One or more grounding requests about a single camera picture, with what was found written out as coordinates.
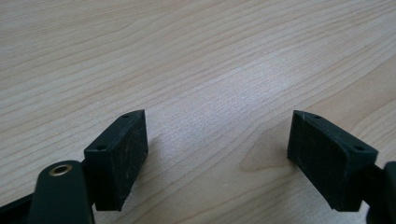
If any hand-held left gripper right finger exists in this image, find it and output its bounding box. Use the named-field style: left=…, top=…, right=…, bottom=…
left=287, top=109, right=379, bottom=213

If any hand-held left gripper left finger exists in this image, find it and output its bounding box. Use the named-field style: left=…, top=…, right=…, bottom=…
left=83, top=109, right=149, bottom=212

